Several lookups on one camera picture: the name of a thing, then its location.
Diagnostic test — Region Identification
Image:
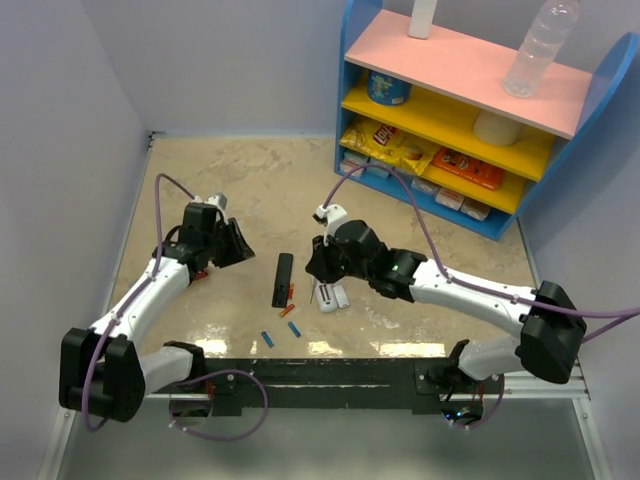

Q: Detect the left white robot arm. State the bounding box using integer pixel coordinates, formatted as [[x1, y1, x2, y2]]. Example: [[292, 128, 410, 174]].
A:
[[58, 194, 254, 422]]

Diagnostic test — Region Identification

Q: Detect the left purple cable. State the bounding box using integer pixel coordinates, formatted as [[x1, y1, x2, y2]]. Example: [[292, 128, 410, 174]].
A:
[[82, 173, 199, 432]]

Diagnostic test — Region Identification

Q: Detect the white paper roll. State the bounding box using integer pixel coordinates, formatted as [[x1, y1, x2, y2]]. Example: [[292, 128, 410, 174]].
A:
[[472, 110, 525, 146]]

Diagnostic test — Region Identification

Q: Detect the blue snack can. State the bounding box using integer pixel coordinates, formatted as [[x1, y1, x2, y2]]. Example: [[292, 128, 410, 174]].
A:
[[367, 70, 412, 106]]

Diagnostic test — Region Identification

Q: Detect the white battery cover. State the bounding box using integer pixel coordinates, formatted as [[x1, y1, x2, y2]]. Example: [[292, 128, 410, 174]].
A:
[[333, 285, 349, 309]]

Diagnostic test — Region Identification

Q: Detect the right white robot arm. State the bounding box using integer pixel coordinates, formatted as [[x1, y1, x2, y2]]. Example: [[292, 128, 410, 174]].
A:
[[305, 220, 586, 393]]

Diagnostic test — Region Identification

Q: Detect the blue shelf unit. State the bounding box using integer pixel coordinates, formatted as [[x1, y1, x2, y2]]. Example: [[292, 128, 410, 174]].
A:
[[336, 1, 639, 240]]

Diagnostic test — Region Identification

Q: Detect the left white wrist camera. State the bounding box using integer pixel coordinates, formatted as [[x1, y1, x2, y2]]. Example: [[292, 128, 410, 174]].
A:
[[191, 192, 229, 224]]

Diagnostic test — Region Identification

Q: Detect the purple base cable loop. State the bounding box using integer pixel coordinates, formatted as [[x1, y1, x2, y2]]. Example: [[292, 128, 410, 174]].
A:
[[167, 368, 270, 442]]

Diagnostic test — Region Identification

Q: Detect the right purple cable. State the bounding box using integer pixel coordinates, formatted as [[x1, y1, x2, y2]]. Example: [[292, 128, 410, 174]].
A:
[[319, 163, 640, 344]]

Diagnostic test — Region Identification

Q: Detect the orange snack box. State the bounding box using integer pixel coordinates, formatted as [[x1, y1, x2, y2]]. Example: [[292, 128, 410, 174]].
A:
[[431, 147, 505, 191]]

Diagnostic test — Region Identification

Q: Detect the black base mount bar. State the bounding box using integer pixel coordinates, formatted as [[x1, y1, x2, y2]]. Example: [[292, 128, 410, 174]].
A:
[[148, 357, 504, 417]]

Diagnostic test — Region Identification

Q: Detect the small white box leftmost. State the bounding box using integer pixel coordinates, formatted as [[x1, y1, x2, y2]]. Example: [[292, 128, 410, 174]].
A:
[[339, 150, 369, 178]]

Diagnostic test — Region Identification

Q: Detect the black remote control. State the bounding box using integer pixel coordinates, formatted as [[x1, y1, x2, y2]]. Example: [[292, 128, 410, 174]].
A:
[[271, 252, 294, 308]]

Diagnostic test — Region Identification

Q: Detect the white remote control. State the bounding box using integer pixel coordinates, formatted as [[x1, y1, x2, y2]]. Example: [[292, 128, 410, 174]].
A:
[[314, 283, 339, 313]]

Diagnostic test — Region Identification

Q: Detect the clear plastic water bottle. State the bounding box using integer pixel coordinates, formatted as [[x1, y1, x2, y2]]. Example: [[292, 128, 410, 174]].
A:
[[502, 0, 581, 98]]

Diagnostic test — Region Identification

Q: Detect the small white box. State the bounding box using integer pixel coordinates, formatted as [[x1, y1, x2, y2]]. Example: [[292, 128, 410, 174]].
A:
[[460, 198, 492, 222], [411, 177, 440, 196], [339, 150, 369, 178], [435, 188, 466, 211], [366, 157, 394, 179]]

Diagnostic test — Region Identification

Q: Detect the loose blue battery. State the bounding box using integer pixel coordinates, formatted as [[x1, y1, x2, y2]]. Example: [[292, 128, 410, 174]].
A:
[[261, 331, 275, 348], [287, 321, 301, 338]]

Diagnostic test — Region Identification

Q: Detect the white bottle on shelf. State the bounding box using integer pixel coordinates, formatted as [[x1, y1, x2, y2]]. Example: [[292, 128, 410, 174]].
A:
[[408, 0, 437, 39]]

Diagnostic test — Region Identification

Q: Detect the yellow Lays chips bag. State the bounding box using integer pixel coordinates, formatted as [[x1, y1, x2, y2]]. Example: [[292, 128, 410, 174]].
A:
[[340, 116, 441, 176]]

